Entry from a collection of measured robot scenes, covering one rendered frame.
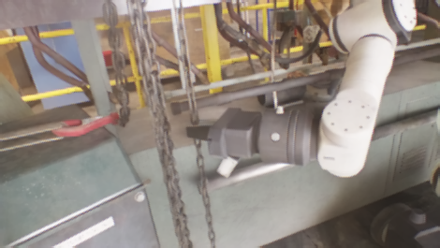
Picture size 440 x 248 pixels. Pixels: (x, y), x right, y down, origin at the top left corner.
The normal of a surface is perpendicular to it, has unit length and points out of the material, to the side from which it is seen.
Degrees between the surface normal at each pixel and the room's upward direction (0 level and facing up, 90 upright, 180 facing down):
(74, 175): 45
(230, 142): 90
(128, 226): 90
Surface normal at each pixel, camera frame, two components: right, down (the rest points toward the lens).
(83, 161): 0.38, -0.45
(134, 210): 0.63, 0.26
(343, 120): -0.26, -0.60
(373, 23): -0.70, 0.43
